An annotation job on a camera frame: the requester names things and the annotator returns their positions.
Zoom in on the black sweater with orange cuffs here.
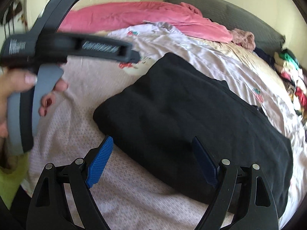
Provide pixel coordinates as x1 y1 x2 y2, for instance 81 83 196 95
93 53 293 215

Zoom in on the pile of colourful clothes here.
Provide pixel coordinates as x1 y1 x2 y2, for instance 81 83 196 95
274 49 306 128

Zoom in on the person left hand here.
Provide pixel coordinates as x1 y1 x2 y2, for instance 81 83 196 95
0 70 69 146

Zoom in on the pink blanket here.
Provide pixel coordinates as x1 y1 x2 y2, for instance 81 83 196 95
59 1 233 43

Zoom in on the lilac printed bed sheet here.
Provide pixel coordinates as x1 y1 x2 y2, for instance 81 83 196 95
22 22 306 229

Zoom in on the dark navy garment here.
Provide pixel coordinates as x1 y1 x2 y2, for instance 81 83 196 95
254 47 275 70

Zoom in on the dusty pink fuzzy garment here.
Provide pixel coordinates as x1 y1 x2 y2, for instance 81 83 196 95
230 28 256 52

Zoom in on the grey quilted headboard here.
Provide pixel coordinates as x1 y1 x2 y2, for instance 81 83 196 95
164 0 285 56

